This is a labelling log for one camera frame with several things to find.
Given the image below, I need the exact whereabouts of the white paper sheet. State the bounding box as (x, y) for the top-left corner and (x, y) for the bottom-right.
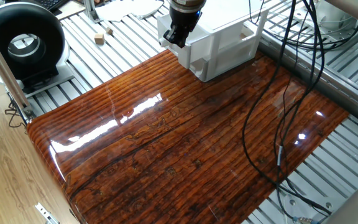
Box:
(94, 0), (165, 23)

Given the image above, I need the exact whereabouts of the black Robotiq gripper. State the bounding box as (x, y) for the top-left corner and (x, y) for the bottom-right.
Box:
(162, 6), (203, 49)

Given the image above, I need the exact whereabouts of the clear acrylic plate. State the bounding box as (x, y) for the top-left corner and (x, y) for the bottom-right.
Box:
(280, 192), (336, 224)

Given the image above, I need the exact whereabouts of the black keyboard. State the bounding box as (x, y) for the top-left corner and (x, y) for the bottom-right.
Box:
(33, 0), (70, 12)

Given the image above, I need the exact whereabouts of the short aluminium post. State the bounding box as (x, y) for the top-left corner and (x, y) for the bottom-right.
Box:
(83, 0), (101, 24)

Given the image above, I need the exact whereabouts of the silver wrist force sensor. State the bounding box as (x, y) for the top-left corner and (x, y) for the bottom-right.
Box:
(168, 0), (207, 14)

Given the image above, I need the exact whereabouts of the brown wood-grain table mat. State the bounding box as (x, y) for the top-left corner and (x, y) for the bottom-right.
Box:
(26, 49), (351, 224)

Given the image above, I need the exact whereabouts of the metal hinge bracket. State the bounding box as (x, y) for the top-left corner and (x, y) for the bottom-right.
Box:
(34, 202), (61, 224)

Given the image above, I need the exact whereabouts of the large wooden cube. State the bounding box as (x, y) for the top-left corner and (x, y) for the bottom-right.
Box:
(93, 32), (106, 45)

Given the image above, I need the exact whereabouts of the thin black floor cable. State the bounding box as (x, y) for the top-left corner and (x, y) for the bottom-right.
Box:
(4, 98), (28, 129)

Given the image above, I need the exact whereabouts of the white plastic bin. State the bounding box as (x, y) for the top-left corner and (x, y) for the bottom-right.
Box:
(157, 0), (269, 83)

